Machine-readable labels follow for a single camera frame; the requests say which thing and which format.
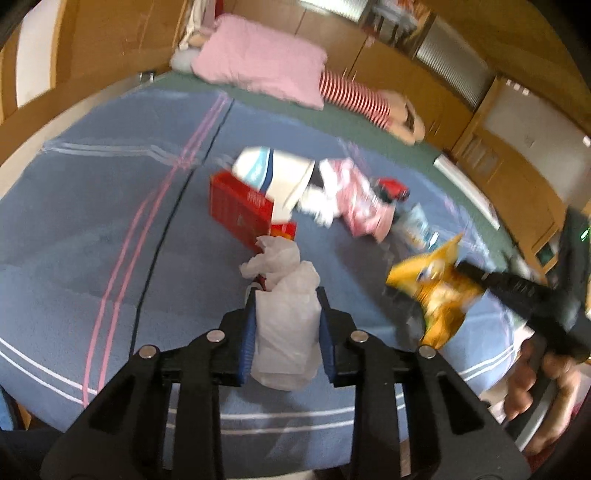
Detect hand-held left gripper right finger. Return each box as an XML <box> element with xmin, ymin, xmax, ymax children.
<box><xmin>316</xmin><ymin>286</ymin><xmax>532</xmax><ymax>480</ymax></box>

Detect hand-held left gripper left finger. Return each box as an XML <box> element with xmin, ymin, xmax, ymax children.
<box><xmin>41</xmin><ymin>291</ymin><xmax>259</xmax><ymax>480</ymax></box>

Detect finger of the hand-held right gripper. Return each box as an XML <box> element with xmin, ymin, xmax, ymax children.
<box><xmin>455</xmin><ymin>261</ymin><xmax>561</xmax><ymax>324</ymax></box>

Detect white plastic bag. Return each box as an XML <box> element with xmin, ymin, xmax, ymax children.
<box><xmin>238</xmin><ymin>235</ymin><xmax>321</xmax><ymax>391</ymax></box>

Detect yellow chip bag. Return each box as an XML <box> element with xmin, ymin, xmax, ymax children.
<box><xmin>385</xmin><ymin>233</ymin><xmax>485</xmax><ymax>349</ymax></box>

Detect red cardboard box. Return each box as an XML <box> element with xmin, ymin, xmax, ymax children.
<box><xmin>209</xmin><ymin>170</ymin><xmax>297</xmax><ymax>254</ymax></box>

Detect person's right hand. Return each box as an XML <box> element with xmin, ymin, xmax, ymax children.
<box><xmin>501</xmin><ymin>337</ymin><xmax>591</xmax><ymax>457</ymax></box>

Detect white flat board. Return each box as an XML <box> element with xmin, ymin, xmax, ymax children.
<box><xmin>434</xmin><ymin>154</ymin><xmax>502</xmax><ymax>229</ymax></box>

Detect light blue snack packet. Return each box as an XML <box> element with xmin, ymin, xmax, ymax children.
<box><xmin>399</xmin><ymin>203</ymin><xmax>439</xmax><ymax>250</ymax></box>

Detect crumpled white tissue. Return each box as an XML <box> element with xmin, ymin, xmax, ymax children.
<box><xmin>298</xmin><ymin>187</ymin><xmax>340</xmax><ymax>227</ymax></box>

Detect pink plastic wrapper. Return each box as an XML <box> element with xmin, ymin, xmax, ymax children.
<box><xmin>321</xmin><ymin>158</ymin><xmax>395</xmax><ymax>243</ymax></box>

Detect red snack packet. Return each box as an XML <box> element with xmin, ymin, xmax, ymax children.
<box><xmin>372</xmin><ymin>178</ymin><xmax>411</xmax><ymax>204</ymax></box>

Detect white and blue packet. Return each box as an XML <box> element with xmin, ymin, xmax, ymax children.
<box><xmin>231</xmin><ymin>145</ymin><xmax>317</xmax><ymax>221</ymax></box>

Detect blue striped blanket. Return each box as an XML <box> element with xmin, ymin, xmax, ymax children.
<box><xmin>0</xmin><ymin>88</ymin><xmax>522</xmax><ymax>467</ymax></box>

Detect frosted glass window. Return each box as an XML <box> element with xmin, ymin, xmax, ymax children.
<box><xmin>416</xmin><ymin>18</ymin><xmax>490</xmax><ymax>109</ymax></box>

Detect striped plush doll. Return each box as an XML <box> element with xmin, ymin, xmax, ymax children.
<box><xmin>318</xmin><ymin>69</ymin><xmax>428</xmax><ymax>146</ymax></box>

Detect pink pillow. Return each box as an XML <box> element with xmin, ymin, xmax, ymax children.
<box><xmin>191</xmin><ymin>13</ymin><xmax>328</xmax><ymax>110</ymax></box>

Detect grey cushion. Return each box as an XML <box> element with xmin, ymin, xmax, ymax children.
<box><xmin>171</xmin><ymin>46</ymin><xmax>199</xmax><ymax>75</ymax></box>

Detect white hanging cloth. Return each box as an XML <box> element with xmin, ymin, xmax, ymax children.
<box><xmin>178</xmin><ymin>0</ymin><xmax>218</xmax><ymax>49</ymax></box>

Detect wooden wall cabinets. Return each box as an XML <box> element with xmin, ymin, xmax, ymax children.
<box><xmin>295</xmin><ymin>0</ymin><xmax>476</xmax><ymax>148</ymax></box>

